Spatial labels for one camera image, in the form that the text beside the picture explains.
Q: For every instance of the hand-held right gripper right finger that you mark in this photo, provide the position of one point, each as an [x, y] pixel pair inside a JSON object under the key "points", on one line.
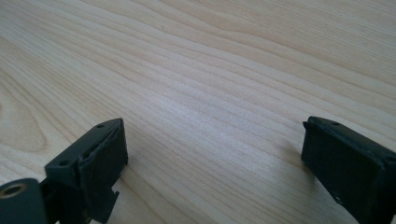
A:
{"points": [[348, 161]]}

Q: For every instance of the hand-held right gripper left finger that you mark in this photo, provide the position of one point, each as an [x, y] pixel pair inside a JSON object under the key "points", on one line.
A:
{"points": [[93, 161]]}

